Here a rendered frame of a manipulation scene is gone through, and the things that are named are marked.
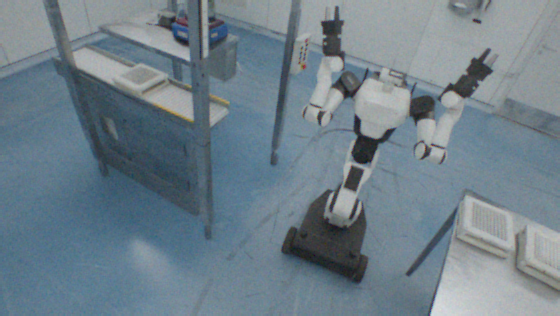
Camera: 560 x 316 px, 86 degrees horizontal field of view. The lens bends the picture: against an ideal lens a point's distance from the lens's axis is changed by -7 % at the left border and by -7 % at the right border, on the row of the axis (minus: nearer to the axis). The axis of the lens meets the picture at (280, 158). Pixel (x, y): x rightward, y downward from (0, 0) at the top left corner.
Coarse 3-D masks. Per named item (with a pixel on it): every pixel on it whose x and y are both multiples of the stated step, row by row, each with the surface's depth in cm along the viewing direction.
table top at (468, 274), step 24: (456, 216) 160; (456, 240) 147; (456, 264) 137; (480, 264) 138; (504, 264) 140; (456, 288) 128; (480, 288) 129; (504, 288) 130; (528, 288) 132; (552, 288) 133; (432, 312) 120; (456, 312) 121; (480, 312) 121; (504, 312) 122; (528, 312) 123; (552, 312) 124
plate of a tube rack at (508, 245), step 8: (464, 200) 159; (472, 200) 158; (464, 208) 154; (472, 208) 154; (496, 208) 156; (464, 216) 149; (472, 216) 150; (464, 224) 146; (512, 224) 149; (464, 232) 144; (472, 232) 143; (480, 232) 143; (504, 232) 144; (512, 232) 145; (488, 240) 141; (496, 240) 140; (504, 240) 141; (512, 240) 141; (504, 248) 139; (512, 248) 138
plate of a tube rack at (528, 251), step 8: (528, 232) 146; (528, 240) 142; (552, 240) 144; (528, 248) 139; (528, 256) 136; (528, 264) 135; (536, 264) 133; (544, 264) 133; (544, 272) 132; (552, 272) 130
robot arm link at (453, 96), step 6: (450, 84) 141; (456, 84) 137; (444, 90) 143; (450, 90) 141; (456, 90) 137; (462, 90) 135; (468, 90) 134; (444, 96) 138; (450, 96) 136; (456, 96) 136; (462, 96) 136; (468, 96) 136; (444, 102) 138; (450, 102) 136; (456, 102) 136; (462, 102) 139; (450, 108) 141; (456, 108) 141
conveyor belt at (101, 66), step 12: (84, 48) 231; (84, 60) 217; (96, 60) 219; (108, 60) 221; (96, 72) 207; (108, 72) 209; (120, 72) 211; (156, 96) 194; (168, 96) 196; (180, 96) 197; (180, 108) 188; (192, 108) 190; (216, 108) 192; (216, 120) 186
